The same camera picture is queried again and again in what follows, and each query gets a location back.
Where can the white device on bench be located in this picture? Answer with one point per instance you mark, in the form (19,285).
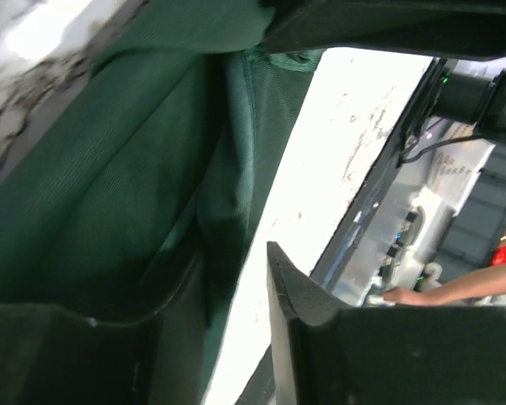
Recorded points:
(410,260)

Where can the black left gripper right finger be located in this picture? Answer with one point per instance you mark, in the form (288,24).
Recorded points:
(327,352)

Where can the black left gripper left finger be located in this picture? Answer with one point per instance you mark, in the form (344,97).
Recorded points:
(150,354)

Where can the dark green cloth napkin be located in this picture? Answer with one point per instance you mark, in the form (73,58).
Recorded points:
(183,122)

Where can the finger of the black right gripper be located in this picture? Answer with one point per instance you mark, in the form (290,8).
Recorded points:
(430,28)

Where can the person in light shirt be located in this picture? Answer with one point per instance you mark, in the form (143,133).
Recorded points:
(488,281)

